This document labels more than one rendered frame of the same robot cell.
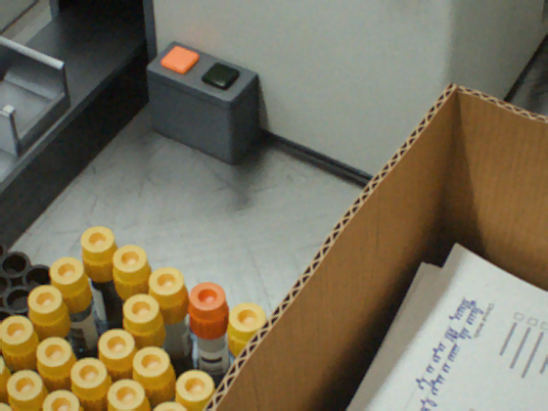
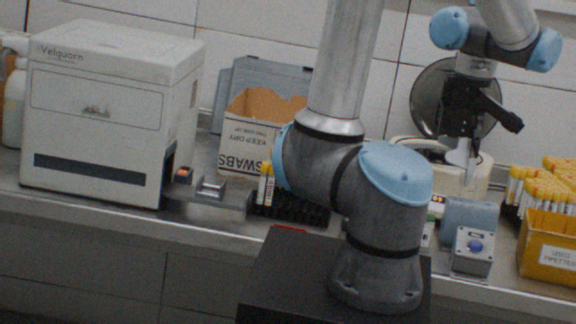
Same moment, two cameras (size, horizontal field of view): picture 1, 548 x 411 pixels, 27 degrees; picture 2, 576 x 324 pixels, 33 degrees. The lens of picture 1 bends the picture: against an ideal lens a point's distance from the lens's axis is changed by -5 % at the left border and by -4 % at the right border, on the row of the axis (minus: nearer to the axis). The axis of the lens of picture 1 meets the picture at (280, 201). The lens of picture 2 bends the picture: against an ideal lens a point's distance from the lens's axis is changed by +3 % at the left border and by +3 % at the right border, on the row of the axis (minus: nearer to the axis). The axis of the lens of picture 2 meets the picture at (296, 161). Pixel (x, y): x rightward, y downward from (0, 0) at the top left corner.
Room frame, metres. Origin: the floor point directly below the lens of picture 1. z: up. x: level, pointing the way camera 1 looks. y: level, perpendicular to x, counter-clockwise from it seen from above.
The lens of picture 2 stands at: (1.14, 1.81, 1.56)
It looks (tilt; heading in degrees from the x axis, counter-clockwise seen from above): 17 degrees down; 243
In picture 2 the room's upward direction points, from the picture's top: 9 degrees clockwise
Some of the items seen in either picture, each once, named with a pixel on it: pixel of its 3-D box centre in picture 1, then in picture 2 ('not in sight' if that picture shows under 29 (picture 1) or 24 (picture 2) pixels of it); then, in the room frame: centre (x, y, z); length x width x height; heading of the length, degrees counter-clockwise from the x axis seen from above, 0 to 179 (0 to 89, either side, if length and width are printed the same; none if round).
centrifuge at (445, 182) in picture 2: not in sight; (432, 177); (-0.06, 0.11, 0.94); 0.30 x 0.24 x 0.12; 49
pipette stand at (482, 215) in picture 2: not in sight; (467, 225); (0.00, 0.36, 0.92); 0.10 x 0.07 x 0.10; 155
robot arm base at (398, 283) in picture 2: not in sight; (378, 261); (0.38, 0.64, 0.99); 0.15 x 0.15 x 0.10
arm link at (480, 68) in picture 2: not in sight; (476, 66); (0.05, 0.34, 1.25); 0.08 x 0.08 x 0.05
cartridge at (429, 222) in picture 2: not in sight; (421, 231); (0.10, 0.35, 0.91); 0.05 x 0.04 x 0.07; 58
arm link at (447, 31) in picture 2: not in sight; (467, 30); (0.13, 0.40, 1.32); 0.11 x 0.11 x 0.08; 27
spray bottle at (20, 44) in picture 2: not in sight; (16, 92); (0.79, -0.25, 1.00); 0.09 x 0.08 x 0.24; 58
